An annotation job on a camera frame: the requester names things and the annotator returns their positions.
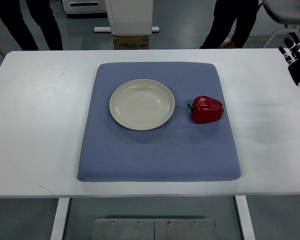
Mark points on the cream ceramic plate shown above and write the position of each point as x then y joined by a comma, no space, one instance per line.
142,104

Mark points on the white device with handle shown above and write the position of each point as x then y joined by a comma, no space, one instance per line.
77,7

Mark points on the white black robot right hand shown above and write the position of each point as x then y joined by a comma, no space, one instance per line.
291,55

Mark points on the white table leg left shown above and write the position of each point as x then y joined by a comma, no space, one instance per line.
60,219

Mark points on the person in dark trousers right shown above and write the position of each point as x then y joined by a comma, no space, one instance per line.
232,24

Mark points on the white table leg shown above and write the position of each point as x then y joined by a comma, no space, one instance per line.
245,221
60,219

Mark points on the white table leg right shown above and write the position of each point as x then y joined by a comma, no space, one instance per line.
245,221

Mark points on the cardboard box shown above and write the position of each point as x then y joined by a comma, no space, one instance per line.
131,42

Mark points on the blue textured foam mat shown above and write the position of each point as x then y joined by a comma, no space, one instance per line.
178,151

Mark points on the red bell pepper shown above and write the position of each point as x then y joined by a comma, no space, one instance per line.
205,109

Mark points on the white chair right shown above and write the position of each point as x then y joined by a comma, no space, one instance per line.
284,12

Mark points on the white machine column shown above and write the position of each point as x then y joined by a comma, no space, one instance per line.
129,18

